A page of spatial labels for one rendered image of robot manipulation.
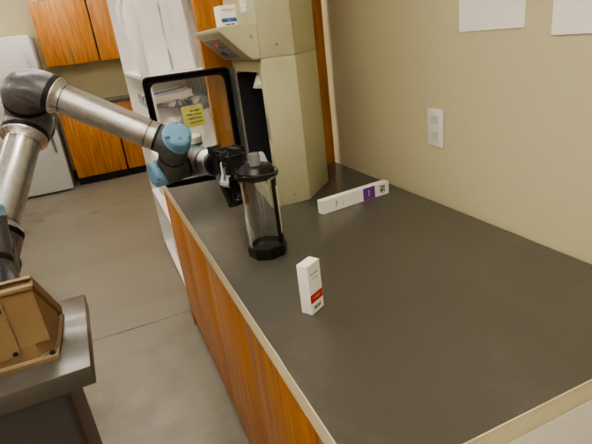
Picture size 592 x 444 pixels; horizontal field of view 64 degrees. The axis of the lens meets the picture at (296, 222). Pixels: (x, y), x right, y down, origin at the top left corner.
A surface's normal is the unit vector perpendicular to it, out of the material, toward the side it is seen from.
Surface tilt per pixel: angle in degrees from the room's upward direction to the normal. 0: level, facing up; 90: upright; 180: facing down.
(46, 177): 90
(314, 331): 1
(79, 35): 90
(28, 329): 90
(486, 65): 90
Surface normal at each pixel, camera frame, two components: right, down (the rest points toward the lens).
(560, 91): -0.91, 0.25
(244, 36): 0.40, 0.29
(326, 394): -0.11, -0.92
